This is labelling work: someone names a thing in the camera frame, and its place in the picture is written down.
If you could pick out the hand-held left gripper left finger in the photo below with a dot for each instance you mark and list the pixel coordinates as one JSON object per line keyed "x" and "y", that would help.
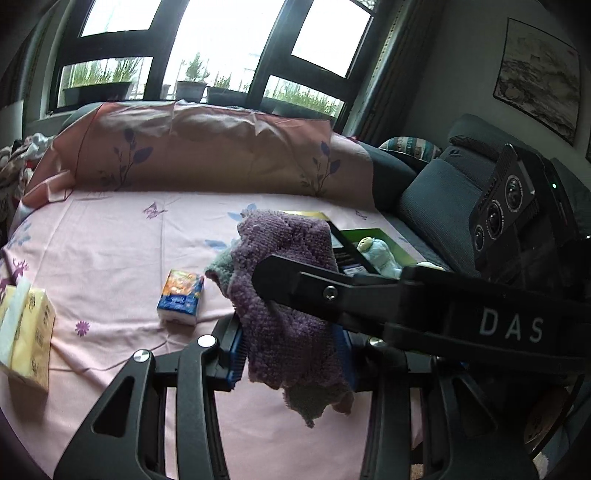
{"x": 235, "y": 355}

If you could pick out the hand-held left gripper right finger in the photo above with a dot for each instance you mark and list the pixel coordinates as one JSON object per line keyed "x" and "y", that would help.
{"x": 345, "y": 360}

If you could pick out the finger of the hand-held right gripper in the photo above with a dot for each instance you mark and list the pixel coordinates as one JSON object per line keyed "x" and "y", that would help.
{"x": 300, "y": 286}

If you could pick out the purple grey fuzzy towel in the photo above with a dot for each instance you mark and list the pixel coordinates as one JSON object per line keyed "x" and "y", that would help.
{"x": 286, "y": 341}

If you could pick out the light blue plush toy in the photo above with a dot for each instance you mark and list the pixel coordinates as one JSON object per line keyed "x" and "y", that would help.
{"x": 381, "y": 258}

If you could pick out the green rimmed white box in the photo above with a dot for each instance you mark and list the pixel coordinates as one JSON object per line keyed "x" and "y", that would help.
{"x": 397, "y": 247}

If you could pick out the black box with yellow edge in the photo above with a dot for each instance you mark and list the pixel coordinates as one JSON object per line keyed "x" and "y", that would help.
{"x": 346, "y": 251}

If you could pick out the blue orange tissue packet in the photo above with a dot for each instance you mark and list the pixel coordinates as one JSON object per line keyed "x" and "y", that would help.
{"x": 180, "y": 295}

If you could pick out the grey sofa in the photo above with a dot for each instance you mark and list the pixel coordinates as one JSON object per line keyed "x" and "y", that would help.
{"x": 434, "y": 203}

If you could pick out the striped cushion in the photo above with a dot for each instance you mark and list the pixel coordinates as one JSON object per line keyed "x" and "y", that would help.
{"x": 411, "y": 147}

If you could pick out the dark outdoor plant pot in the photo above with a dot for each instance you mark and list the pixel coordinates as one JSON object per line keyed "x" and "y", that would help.
{"x": 190, "y": 91}
{"x": 97, "y": 92}
{"x": 304, "y": 108}
{"x": 228, "y": 96}

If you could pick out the large yellow tissue pack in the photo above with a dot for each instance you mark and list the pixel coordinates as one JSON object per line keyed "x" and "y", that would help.
{"x": 32, "y": 332}

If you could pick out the grey curtain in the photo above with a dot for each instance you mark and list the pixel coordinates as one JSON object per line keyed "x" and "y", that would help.
{"x": 392, "y": 69}

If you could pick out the dark framed window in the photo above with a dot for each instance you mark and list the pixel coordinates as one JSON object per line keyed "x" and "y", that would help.
{"x": 221, "y": 37}

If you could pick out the pile of clothes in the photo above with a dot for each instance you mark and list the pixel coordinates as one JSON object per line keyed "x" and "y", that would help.
{"x": 18, "y": 166}

